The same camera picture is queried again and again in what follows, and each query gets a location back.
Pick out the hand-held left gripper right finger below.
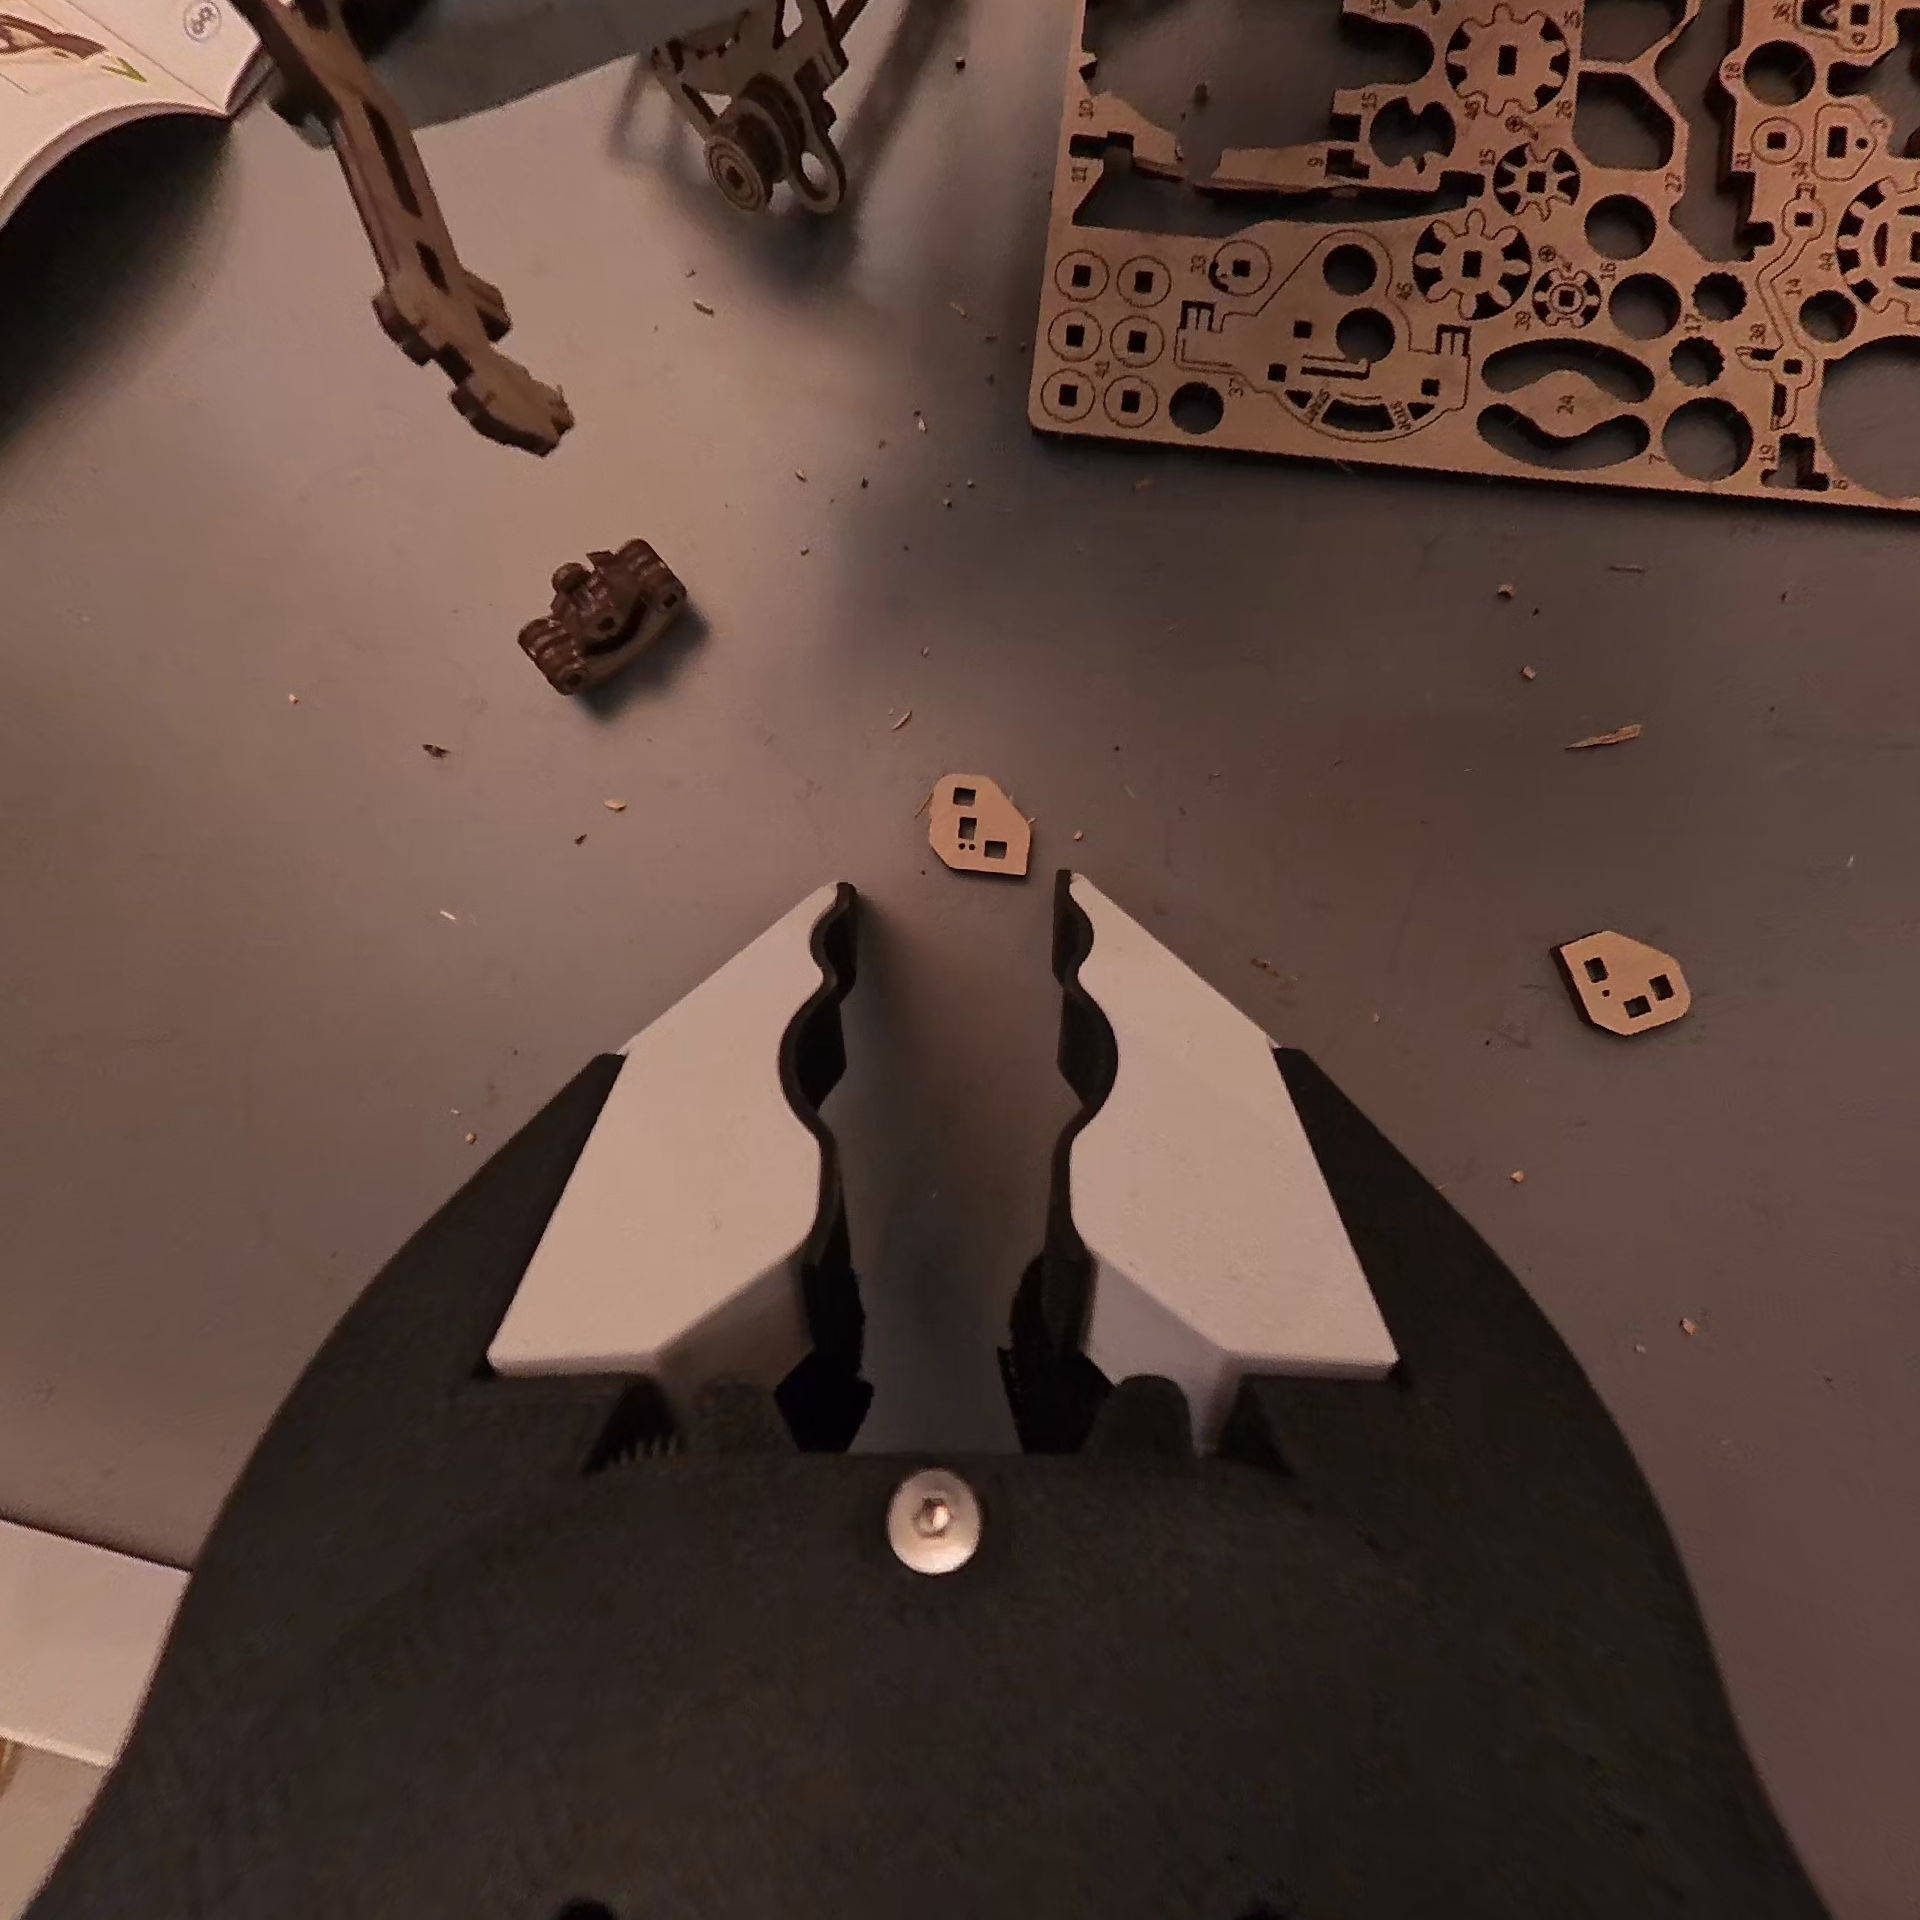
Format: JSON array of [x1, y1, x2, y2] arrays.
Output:
[[1043, 871, 1402, 1454]]

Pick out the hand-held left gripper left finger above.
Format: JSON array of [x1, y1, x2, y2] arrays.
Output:
[[488, 882, 864, 1441]]

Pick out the small pentagon wooden piece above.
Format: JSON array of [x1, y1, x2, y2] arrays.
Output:
[[923, 771, 1039, 882], [1554, 928, 1694, 1038]]

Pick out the wooden strip part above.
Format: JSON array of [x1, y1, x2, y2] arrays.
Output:
[[239, 0, 579, 455]]

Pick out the wooden laser-cut parts sheet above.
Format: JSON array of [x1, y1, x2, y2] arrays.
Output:
[[1030, 0, 1920, 514]]

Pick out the dark wooden gear model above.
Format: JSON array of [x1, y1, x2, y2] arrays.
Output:
[[646, 0, 883, 215]]

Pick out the small dark wooden assembly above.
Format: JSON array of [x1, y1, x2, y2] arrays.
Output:
[[519, 537, 692, 698]]

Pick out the white cardboard box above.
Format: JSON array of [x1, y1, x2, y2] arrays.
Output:
[[0, 1517, 196, 1920]]

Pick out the instruction booklet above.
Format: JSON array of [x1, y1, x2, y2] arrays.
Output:
[[0, 0, 281, 231]]

